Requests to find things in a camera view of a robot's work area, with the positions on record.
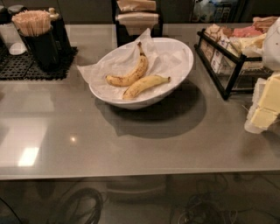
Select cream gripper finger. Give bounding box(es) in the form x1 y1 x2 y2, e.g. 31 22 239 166
244 104 278 134

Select black napkin holder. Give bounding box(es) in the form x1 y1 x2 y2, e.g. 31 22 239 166
111 0 163 46

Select black wire condiment rack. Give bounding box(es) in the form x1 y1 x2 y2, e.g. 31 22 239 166
194 29 272 100

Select white bowl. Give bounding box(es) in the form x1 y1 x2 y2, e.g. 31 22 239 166
88 37 194 110

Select dark bottle with cork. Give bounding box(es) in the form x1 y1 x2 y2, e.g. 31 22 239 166
48 8 72 55

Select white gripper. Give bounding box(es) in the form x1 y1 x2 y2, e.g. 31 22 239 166
252 17 280 114

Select black stir stick holder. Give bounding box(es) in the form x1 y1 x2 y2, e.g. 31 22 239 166
19 28 60 72

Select white shaker black lid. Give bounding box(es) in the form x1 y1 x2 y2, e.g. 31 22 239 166
0 5 27 55

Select black rubber mat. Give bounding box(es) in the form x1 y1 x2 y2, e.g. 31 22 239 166
0 45 78 81

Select brown paper napkins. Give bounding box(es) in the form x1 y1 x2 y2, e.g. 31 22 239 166
115 0 159 36

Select wooden stir sticks bundle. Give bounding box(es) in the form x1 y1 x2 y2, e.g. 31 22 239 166
11 10 51 37

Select yellow banana front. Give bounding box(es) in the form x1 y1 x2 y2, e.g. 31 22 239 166
122 75 171 100

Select spotted banana rear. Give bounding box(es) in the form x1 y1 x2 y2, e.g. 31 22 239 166
106 42 149 87

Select white paper liner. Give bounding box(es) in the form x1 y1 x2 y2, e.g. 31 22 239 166
76 28 192 101

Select black cable coil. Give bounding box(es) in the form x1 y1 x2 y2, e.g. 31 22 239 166
47 186 104 224

